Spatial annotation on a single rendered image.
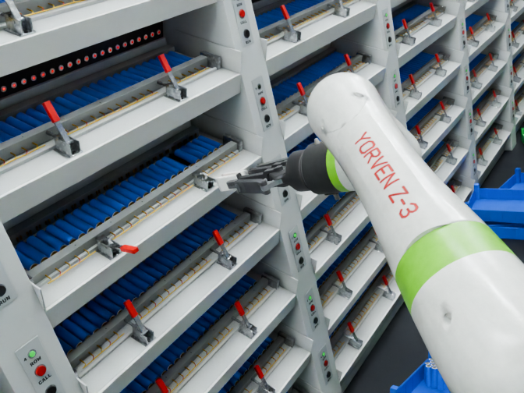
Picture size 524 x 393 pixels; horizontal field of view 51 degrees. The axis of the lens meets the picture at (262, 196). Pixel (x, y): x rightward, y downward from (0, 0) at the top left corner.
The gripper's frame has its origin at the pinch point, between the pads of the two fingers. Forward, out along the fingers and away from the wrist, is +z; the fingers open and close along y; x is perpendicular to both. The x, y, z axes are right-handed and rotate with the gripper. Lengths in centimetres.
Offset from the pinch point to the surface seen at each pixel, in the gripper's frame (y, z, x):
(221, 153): 9.9, 10.5, 3.2
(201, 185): -1.0, 8.5, 0.4
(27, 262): -38.2, 14.1, 4.9
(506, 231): 136, 1, -90
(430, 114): 137, 20, -34
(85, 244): -29.3, 10.7, 2.9
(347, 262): 54, 23, -54
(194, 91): 4.4, 5.0, 18.7
